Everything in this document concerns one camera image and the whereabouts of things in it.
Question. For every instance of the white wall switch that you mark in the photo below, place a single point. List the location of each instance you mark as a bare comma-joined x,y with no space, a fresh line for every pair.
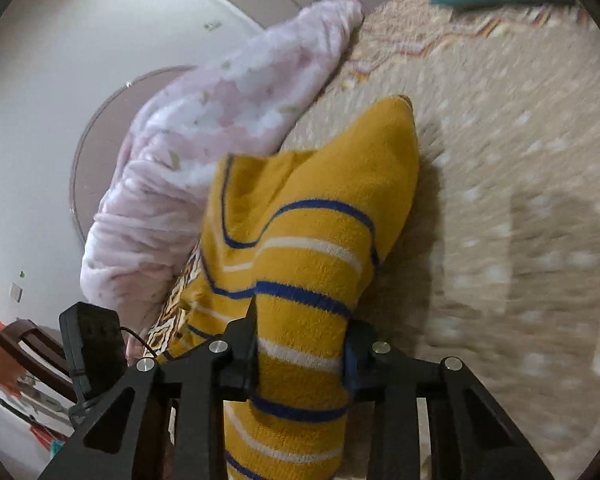
16,292

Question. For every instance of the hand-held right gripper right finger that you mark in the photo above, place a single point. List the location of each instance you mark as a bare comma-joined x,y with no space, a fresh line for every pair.
352,366

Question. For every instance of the round wall panel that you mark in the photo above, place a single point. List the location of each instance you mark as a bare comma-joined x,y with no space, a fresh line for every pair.
95,160

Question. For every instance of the pink floral blanket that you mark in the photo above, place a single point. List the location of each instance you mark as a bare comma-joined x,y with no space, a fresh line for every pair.
220,105

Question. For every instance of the beige dotted bedspread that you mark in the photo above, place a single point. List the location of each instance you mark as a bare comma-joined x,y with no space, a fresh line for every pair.
505,160

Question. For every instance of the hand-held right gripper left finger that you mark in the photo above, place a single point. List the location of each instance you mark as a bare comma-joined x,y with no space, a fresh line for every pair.
240,360

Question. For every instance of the dark wooden chair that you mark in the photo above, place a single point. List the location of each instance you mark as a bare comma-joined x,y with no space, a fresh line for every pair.
35,345

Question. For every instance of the yellow striped sweater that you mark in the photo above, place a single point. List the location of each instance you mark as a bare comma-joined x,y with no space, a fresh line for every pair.
320,200

